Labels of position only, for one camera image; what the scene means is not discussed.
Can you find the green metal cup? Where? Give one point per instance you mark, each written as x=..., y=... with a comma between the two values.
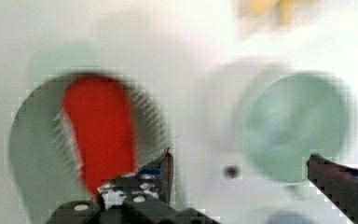
x=292, y=117

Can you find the green perforated strainer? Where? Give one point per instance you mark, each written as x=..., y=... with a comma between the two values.
x=42, y=148

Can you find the red plush ketchup bottle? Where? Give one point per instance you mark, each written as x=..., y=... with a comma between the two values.
x=100, y=117

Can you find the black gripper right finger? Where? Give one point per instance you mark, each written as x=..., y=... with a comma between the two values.
x=337, y=182

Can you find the plush peeled banana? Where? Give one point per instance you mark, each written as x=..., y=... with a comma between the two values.
x=252, y=15

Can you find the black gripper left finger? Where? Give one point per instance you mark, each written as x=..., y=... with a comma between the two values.
x=143, y=197

